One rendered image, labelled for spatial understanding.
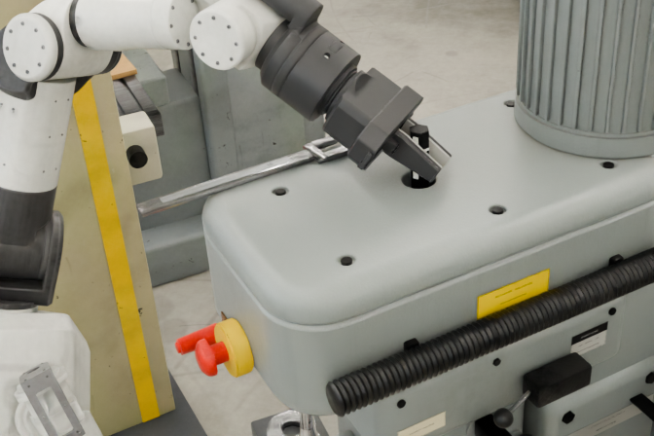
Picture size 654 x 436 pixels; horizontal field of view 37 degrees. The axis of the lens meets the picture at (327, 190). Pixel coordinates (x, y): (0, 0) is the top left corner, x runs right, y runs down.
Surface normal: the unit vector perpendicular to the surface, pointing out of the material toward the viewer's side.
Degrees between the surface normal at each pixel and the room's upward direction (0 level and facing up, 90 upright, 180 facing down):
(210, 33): 87
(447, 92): 0
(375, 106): 31
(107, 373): 90
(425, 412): 90
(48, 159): 99
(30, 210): 89
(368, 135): 52
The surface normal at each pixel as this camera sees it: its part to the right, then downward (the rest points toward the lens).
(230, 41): -0.44, 0.46
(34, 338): 0.59, -0.18
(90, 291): 0.47, 0.45
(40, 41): -0.46, 0.18
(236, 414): -0.06, -0.84
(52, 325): 0.41, -0.78
